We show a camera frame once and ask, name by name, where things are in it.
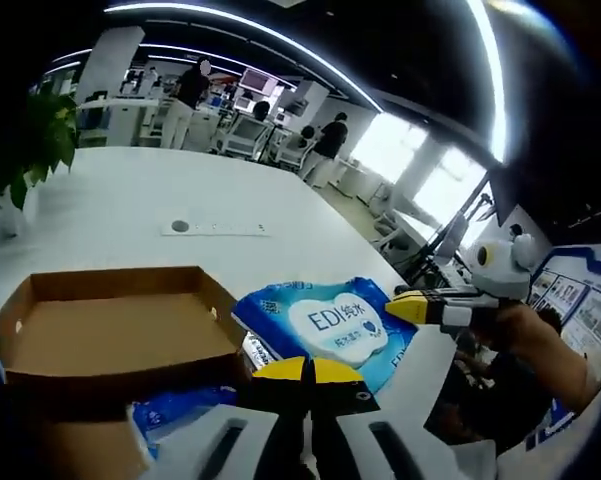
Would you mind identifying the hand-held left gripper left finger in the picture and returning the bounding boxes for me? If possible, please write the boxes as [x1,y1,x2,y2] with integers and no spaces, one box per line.
[149,355,309,480]

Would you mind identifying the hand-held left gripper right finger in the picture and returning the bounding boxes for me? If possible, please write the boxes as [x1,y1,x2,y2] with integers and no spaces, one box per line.
[307,357,499,480]

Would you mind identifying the wall display screen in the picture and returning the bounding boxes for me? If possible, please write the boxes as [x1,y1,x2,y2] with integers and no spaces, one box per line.
[239,67,278,98]

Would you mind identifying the blue wet wipes soft item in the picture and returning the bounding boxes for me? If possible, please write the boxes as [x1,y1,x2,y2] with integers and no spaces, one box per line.
[231,276,422,397]

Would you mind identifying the blue wet wipes pack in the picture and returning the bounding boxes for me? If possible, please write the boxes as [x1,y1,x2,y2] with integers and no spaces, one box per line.
[131,333,282,460]

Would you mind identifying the black hanging screen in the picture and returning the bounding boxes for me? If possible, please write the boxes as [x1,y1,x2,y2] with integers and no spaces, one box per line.
[486,169,521,227]

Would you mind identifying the table socket panel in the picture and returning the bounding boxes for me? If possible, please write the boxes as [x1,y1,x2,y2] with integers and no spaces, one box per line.
[160,218,272,238]

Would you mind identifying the blue bordered wall poster board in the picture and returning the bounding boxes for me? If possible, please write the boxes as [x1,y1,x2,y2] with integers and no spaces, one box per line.
[527,243,601,354]

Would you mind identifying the green potted plant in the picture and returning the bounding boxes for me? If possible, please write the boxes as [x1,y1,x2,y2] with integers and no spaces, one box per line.
[0,84,80,237]

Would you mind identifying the curved ceiling light strip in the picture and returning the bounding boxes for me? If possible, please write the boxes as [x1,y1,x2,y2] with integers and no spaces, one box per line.
[467,0,507,164]
[102,4,386,114]

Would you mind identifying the white office desk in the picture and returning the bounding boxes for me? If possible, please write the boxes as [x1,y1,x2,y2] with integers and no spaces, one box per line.
[77,97,161,147]

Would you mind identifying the brown cardboard shoe box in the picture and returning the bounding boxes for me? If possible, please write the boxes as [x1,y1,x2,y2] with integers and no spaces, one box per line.
[0,265,255,480]

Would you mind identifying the white office chair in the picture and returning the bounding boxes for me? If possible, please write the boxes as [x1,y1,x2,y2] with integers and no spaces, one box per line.
[224,118,274,157]
[274,134,314,169]

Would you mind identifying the person's right hand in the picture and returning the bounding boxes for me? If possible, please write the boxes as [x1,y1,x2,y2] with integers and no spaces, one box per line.
[472,302,546,354]

